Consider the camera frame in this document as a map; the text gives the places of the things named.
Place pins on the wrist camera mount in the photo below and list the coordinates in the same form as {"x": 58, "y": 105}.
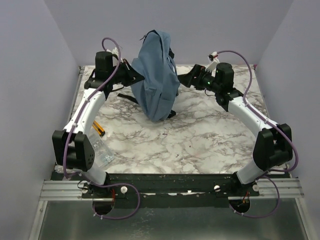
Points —
{"x": 213, "y": 62}
{"x": 114, "y": 51}

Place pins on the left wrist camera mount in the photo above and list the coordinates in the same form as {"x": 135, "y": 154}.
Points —
{"x": 114, "y": 51}

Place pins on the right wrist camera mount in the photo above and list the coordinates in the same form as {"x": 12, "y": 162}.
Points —
{"x": 213, "y": 62}

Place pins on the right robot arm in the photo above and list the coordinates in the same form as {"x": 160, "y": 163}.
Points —
{"x": 272, "y": 147}

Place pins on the aluminium frame rail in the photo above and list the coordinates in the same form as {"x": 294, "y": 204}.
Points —
{"x": 200, "y": 143}

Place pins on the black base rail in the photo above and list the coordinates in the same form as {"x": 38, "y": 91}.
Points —
{"x": 152, "y": 191}

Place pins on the blue backpack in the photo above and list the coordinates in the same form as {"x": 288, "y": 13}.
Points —
{"x": 155, "y": 94}

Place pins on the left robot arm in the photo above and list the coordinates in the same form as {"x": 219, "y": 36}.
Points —
{"x": 71, "y": 145}

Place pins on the clear plastic box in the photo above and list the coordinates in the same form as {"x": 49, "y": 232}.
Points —
{"x": 103, "y": 155}

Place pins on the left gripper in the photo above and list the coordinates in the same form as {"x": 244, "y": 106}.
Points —
{"x": 133, "y": 76}

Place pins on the yellow utility knife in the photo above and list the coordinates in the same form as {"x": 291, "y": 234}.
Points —
{"x": 98, "y": 128}

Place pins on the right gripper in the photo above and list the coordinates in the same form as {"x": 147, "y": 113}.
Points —
{"x": 197, "y": 71}

